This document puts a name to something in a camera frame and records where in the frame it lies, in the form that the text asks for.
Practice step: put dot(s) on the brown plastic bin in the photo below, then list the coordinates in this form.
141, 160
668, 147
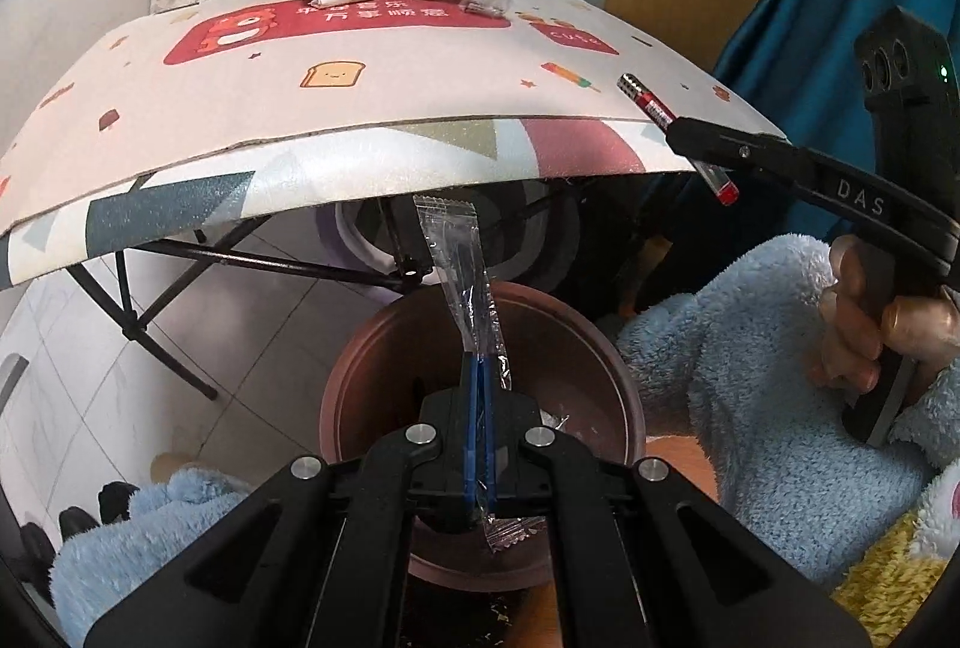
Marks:
375, 378

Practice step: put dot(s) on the clear plastic wrapper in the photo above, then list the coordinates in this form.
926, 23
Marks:
457, 265

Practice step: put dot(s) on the cartoon printed table mat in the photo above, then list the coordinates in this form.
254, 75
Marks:
412, 70

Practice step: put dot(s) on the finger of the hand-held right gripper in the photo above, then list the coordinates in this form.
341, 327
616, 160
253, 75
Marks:
735, 147

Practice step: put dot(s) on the yellow white plush cloth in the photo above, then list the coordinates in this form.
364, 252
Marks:
885, 573

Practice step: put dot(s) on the person's right hand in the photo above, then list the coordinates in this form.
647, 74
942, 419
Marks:
844, 333

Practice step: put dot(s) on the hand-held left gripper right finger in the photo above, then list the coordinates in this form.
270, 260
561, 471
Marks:
489, 453

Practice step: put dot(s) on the clear crumpled wrapper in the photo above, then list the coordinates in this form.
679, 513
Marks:
484, 1

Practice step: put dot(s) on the patterned folding table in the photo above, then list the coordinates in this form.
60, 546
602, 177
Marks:
187, 205

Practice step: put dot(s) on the red silver battery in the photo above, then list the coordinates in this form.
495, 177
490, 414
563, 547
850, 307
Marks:
646, 102

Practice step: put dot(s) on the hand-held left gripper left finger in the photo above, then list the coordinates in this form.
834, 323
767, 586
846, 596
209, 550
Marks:
469, 453

